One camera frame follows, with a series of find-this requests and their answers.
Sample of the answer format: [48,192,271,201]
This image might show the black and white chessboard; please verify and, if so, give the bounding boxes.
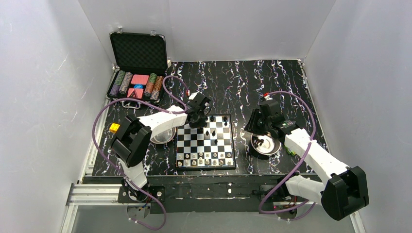
[175,114,236,171]

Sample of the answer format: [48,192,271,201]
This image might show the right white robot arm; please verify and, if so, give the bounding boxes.
[244,100,370,220]

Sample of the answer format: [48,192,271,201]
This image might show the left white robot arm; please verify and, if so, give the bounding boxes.
[110,92,211,202]

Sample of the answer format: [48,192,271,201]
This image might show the black chess pieces in bowl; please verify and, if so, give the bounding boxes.
[251,136,265,147]

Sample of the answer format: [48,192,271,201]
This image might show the steel bowl with chess pieces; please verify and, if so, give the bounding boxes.
[250,133,282,156]

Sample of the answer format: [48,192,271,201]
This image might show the green toy car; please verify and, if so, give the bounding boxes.
[286,148,296,156]

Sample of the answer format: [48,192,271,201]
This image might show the small steel bowl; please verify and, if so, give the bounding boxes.
[151,127,176,145]

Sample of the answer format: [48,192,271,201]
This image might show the black poker chip case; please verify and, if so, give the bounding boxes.
[106,32,168,100]

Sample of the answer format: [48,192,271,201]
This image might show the colourful toy block car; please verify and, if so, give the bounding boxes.
[109,123,120,133]

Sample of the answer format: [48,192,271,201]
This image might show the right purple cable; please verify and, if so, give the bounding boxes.
[258,91,317,222]

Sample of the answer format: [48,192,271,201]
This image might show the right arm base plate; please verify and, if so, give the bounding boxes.
[252,184,306,203]

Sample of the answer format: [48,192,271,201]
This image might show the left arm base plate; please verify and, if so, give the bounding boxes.
[118,184,166,203]

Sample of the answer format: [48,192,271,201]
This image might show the aluminium frame rail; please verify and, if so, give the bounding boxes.
[61,72,366,233]

